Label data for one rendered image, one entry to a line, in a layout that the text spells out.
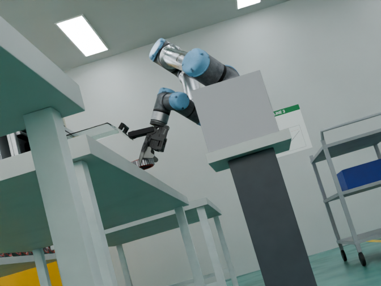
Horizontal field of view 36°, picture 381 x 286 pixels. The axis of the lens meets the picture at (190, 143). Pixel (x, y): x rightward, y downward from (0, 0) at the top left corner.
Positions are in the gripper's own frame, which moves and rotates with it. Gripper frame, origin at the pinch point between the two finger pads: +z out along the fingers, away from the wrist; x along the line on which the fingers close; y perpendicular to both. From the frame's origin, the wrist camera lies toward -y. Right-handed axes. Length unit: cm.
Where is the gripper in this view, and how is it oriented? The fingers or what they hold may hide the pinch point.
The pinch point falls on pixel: (140, 165)
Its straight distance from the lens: 253.8
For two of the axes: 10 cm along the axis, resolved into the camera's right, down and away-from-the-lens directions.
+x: 1.0, 1.6, 9.8
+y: 9.6, 2.5, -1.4
